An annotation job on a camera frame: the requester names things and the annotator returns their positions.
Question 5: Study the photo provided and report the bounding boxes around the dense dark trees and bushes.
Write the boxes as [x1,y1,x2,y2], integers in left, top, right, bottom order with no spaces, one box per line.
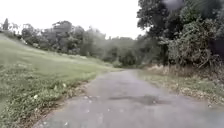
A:
[136,0,224,69]

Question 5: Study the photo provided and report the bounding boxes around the grey asphalt path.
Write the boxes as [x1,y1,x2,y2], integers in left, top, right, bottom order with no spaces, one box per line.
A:
[31,68,224,128]

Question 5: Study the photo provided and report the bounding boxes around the green grass slope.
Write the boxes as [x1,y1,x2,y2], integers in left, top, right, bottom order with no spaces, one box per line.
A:
[0,33,122,128]

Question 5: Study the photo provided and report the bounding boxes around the grass verge with dry weeds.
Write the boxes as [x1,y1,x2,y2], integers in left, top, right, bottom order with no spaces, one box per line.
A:
[136,63,224,108]

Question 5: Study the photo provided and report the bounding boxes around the row of trees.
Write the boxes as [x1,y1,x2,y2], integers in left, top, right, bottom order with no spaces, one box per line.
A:
[0,17,151,68]

